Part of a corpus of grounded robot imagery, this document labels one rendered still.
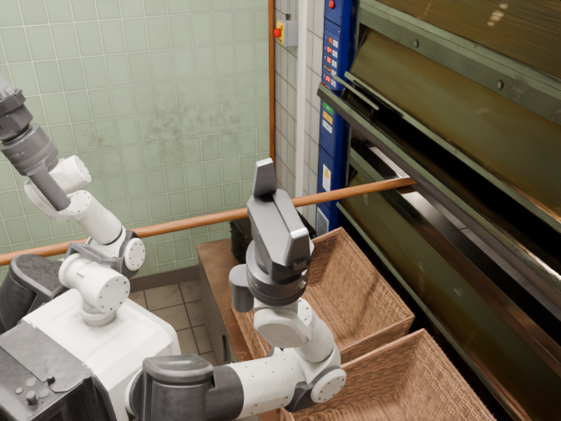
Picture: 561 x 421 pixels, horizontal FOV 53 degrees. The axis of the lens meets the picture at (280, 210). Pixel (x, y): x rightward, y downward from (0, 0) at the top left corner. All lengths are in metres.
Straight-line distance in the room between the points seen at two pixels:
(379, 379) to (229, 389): 1.01
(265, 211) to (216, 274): 1.73
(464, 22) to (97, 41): 1.71
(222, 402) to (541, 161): 0.82
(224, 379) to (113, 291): 0.23
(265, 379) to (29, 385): 0.37
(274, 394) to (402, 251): 0.98
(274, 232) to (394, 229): 1.25
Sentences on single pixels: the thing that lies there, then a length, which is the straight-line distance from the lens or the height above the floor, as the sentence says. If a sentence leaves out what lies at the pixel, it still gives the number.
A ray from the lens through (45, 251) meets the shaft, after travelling 1.62.
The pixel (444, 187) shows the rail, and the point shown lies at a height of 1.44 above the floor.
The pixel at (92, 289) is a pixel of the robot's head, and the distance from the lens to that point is 0.95.
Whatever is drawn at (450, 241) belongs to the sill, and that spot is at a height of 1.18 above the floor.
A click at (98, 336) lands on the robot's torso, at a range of 1.01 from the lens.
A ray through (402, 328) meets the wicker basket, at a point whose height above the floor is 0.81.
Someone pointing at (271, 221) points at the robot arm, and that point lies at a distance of 0.70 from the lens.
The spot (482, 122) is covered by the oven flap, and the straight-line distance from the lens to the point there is 1.44.
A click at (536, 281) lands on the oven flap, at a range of 1.15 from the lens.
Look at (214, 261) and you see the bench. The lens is 2.50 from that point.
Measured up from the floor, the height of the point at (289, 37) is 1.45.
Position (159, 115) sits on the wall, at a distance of 2.82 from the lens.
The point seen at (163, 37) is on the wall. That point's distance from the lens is 2.71.
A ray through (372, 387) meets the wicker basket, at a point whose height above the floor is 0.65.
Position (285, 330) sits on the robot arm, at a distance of 0.84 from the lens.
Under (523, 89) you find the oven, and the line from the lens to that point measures 1.32.
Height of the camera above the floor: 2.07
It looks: 32 degrees down
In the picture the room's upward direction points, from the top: straight up
